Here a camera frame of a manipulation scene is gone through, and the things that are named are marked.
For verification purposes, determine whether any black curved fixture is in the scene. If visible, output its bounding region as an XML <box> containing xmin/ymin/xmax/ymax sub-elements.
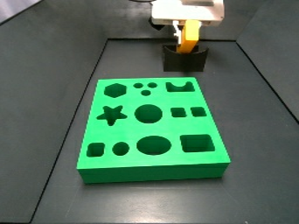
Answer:
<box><xmin>163</xmin><ymin>45</ymin><xmax>209</xmax><ymax>72</ymax></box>

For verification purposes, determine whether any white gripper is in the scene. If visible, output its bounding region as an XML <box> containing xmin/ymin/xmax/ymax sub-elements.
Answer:
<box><xmin>152</xmin><ymin>0</ymin><xmax>224</xmax><ymax>45</ymax></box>

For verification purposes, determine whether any orange rectangular block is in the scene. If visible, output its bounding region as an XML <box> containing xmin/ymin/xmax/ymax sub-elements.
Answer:
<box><xmin>176</xmin><ymin>20</ymin><xmax>201</xmax><ymax>53</ymax></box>

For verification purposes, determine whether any green foam shape board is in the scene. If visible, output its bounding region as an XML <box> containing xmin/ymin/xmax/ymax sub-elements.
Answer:
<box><xmin>77</xmin><ymin>77</ymin><xmax>229</xmax><ymax>184</ymax></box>

